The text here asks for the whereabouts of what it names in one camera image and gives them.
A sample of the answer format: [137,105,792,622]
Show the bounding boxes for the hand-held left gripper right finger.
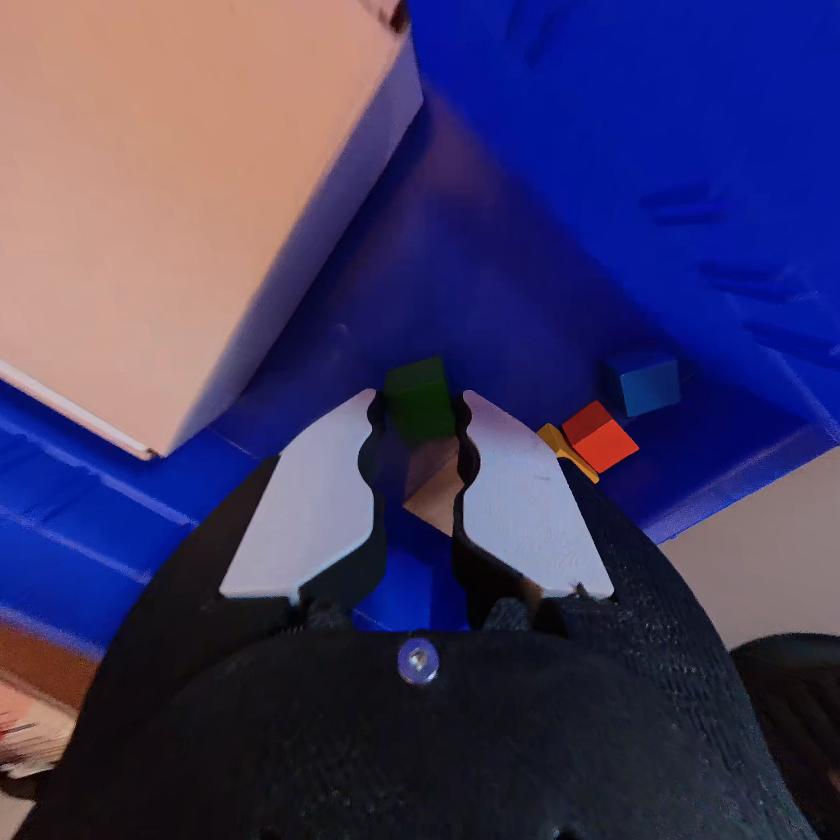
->
[451,390,616,626]

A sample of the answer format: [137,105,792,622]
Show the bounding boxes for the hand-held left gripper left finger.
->
[218,388,389,610]

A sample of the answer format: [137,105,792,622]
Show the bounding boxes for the yellow wooden cube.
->
[536,423,601,485]

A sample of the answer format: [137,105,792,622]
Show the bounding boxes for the natural wooden cube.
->
[402,438,462,536]

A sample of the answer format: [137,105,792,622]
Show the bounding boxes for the red wooden cube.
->
[561,400,640,474]

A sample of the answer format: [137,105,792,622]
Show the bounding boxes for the green wooden cube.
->
[384,356,458,445]

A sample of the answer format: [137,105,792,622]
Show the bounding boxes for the blue wooden cube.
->
[604,351,682,419]

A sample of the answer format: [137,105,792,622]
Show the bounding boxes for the white cardboard box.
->
[0,0,425,460]

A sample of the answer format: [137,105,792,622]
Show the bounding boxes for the blue plastic tray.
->
[0,0,840,657]

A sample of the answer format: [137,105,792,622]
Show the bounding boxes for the dark cloth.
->
[730,632,840,840]

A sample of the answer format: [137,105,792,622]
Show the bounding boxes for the pale papers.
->
[0,682,78,781]

